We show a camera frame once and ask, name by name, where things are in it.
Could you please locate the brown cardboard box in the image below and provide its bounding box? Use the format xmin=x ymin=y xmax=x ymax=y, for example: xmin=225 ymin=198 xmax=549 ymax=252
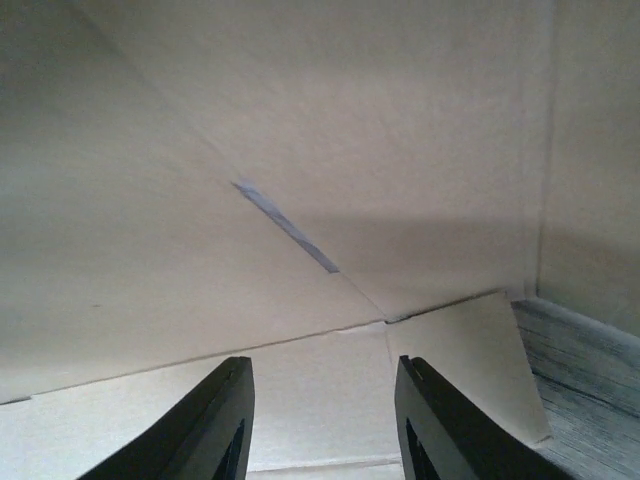
xmin=1 ymin=1 xmax=639 ymax=479

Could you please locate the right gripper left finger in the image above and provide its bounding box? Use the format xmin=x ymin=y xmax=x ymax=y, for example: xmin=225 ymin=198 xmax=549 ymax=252
xmin=81 ymin=356 xmax=254 ymax=480

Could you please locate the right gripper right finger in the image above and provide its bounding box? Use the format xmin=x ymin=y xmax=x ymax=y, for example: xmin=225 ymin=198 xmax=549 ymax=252
xmin=394 ymin=356 xmax=572 ymax=480

